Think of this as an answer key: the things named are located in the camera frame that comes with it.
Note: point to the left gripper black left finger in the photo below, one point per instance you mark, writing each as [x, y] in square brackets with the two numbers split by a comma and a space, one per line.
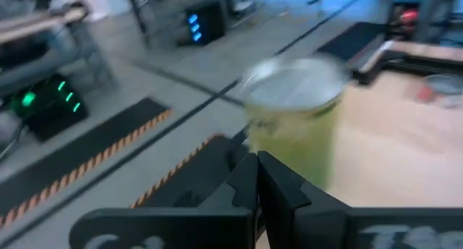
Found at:
[242, 191]

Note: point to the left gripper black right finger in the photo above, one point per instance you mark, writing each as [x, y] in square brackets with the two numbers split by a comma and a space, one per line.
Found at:
[282, 191]

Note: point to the black mat orange striped edge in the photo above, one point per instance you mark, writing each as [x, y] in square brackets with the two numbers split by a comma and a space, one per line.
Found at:
[188, 176]
[90, 147]
[351, 41]

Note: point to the light wooden shelf black frame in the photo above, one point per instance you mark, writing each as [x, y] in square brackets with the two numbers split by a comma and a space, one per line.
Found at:
[416, 68]

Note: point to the black computer tower green lights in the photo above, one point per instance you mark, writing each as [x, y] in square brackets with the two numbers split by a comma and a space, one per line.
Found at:
[47, 111]

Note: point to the green pears can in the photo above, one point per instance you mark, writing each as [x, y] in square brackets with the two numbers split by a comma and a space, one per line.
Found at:
[289, 133]

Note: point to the dark equipment with red part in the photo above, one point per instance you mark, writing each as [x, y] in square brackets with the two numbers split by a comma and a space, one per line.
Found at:
[408, 17]

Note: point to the black computer tower blue lights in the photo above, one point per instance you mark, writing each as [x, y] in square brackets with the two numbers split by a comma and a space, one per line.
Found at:
[206, 24]

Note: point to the wood top desk grey legs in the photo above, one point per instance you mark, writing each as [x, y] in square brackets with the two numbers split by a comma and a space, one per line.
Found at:
[36, 24]

